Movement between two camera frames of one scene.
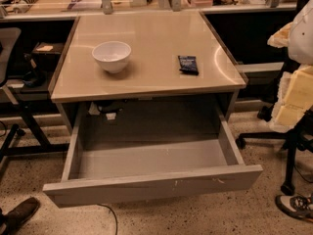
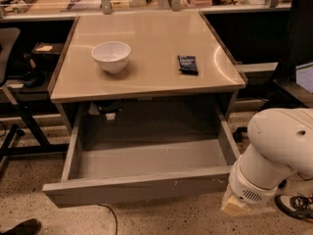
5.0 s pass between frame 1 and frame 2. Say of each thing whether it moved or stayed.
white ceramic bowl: stayed
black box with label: stayed
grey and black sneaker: stayed
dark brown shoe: moved
